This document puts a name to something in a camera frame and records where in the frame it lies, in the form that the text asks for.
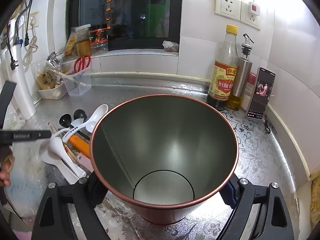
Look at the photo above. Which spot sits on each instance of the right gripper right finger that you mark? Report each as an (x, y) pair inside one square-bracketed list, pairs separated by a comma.
[(272, 220)]

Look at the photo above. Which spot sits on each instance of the white dimpled rice paddle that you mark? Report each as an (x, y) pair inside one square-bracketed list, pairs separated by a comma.
[(51, 158)]

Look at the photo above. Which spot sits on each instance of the black plastic ladle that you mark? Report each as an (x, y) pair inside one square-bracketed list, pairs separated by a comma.
[(67, 121)]

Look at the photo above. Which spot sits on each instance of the red metal utensil canister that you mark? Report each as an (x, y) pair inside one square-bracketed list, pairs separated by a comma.
[(164, 155)]

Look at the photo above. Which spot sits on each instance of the white ceramic soup spoon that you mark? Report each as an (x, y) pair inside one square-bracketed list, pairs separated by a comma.
[(56, 146)]

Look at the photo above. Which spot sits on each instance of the white MAX plastic spoon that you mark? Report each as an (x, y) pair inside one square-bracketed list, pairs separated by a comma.
[(89, 126)]

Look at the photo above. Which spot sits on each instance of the person's left hand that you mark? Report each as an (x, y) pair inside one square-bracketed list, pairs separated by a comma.
[(6, 168)]

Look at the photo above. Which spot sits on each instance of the white tray with packets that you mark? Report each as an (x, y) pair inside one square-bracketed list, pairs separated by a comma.
[(51, 85)]

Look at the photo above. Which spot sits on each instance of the white plastic pipe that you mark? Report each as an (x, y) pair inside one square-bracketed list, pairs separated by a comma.
[(16, 74)]

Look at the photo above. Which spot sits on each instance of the clear plastic container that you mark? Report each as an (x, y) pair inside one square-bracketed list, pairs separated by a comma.
[(79, 83)]

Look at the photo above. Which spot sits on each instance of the yellow snack packet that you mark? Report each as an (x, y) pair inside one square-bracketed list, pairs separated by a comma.
[(70, 49)]

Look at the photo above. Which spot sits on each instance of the jar with yellow contents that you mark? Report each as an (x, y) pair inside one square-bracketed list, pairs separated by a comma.
[(83, 46)]

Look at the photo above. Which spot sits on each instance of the jar with black label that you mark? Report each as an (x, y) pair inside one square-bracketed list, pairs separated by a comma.
[(98, 36)]

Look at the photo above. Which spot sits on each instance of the vinegar bottle yellow cap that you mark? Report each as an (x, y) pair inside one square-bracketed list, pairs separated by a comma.
[(224, 70)]

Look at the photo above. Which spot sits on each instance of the steel oil dispenser bottle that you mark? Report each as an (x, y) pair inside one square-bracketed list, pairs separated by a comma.
[(244, 66)]

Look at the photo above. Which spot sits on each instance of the orange handled peeler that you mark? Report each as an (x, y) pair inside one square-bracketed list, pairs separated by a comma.
[(81, 145)]

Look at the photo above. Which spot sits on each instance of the red handled scissors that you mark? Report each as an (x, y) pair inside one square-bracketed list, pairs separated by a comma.
[(82, 63)]

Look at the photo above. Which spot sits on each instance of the smartphone leaning on wall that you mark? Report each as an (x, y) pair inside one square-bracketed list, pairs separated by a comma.
[(261, 93)]

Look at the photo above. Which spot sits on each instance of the white switch plug adapter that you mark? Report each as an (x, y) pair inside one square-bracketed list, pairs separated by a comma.
[(250, 14)]

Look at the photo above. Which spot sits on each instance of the white wall socket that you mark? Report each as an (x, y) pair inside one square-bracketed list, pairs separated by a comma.
[(228, 8)]

